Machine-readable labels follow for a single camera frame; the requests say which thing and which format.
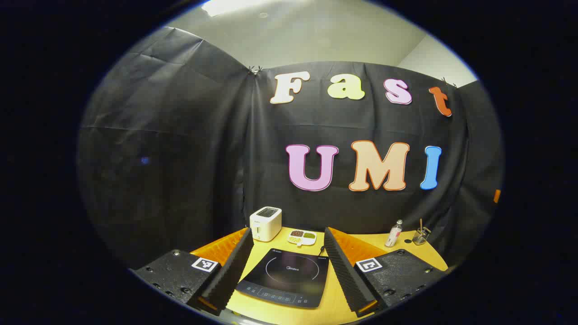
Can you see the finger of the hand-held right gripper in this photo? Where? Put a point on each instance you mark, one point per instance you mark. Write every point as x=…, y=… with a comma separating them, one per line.
x=496, y=196

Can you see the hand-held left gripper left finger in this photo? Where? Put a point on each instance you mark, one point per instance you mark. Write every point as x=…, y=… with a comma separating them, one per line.
x=230, y=275

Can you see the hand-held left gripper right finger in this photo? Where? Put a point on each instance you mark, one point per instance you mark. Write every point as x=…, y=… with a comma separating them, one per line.
x=345, y=275

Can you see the black induction cooktop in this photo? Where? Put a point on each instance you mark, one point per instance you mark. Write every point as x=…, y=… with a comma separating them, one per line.
x=289, y=271

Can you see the white divided dish with beans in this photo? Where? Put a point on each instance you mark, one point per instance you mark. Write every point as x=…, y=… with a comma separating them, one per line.
x=301, y=237

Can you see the clear bottle with red label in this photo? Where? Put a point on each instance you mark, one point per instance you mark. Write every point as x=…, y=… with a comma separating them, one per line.
x=393, y=235

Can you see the white toaster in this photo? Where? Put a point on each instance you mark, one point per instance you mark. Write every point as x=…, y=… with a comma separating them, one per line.
x=265, y=223

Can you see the clear glass holder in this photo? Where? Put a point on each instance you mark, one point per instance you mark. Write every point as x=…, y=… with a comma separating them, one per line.
x=421, y=237

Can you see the metal backdrop clip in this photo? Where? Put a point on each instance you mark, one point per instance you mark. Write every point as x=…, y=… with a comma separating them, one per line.
x=254, y=70
x=448, y=82

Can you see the black backdrop cloth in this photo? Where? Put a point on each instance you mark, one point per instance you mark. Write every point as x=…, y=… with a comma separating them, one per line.
x=180, y=158

